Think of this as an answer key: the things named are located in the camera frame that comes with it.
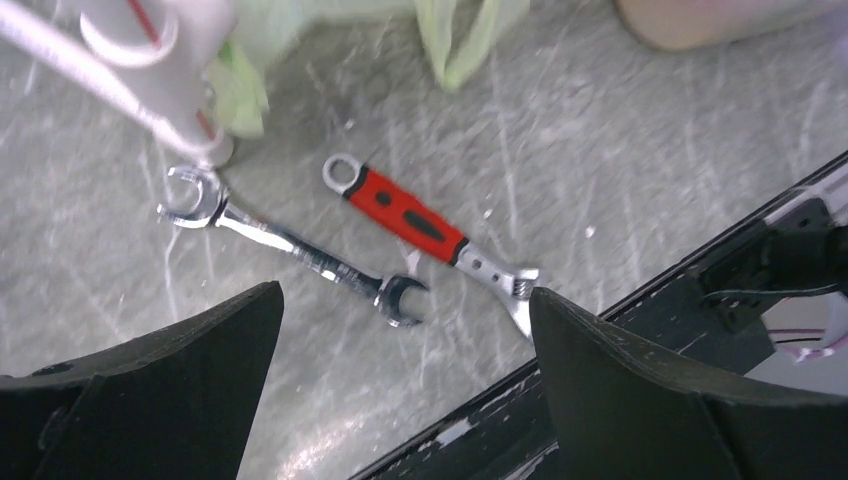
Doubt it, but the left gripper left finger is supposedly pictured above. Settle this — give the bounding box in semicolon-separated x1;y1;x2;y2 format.
1;281;284;479

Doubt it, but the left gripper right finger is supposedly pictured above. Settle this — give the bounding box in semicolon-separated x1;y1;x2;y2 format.
529;288;847;479

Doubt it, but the pale green plastic bag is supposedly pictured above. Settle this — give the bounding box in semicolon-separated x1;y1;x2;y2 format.
206;0;530;139

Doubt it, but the silver combination wrench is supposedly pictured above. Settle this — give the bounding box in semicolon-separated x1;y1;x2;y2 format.
157;165;429;328

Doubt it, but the white plastic basket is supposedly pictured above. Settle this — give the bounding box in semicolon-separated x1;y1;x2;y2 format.
613;0;847;52

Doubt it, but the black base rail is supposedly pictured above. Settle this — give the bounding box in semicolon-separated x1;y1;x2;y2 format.
359;155;847;479

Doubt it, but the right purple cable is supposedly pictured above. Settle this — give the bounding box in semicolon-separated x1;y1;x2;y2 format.
768;291;848;364

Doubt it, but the red handled adjustable wrench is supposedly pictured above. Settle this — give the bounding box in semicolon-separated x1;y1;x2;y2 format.
322;154;542;339

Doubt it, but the white pipe frame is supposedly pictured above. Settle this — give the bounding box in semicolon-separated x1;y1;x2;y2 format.
1;1;237;168

